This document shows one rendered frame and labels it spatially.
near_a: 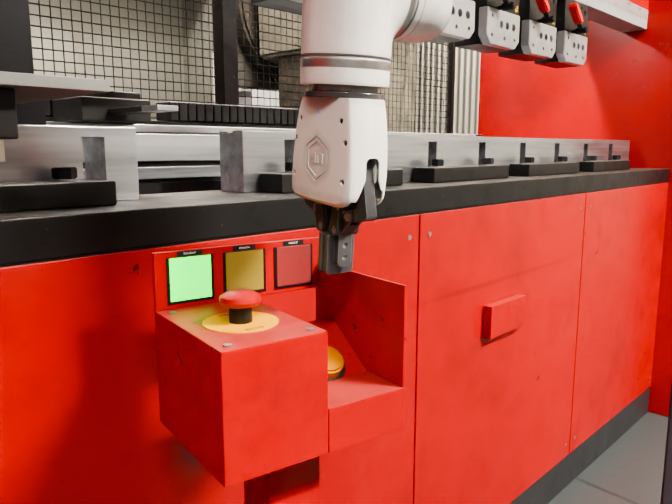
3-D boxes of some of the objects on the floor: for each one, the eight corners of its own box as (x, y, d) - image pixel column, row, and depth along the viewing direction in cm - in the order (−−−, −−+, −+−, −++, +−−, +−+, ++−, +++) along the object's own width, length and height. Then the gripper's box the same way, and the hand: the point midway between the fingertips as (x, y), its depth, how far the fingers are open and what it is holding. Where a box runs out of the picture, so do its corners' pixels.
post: (234, 447, 199) (214, -254, 166) (225, 442, 202) (203, -246, 169) (247, 442, 202) (229, -245, 170) (237, 437, 206) (218, -238, 173)
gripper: (428, 85, 55) (412, 286, 59) (332, 84, 66) (324, 251, 71) (360, 80, 50) (348, 296, 55) (270, 80, 62) (266, 258, 66)
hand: (336, 252), depth 62 cm, fingers closed
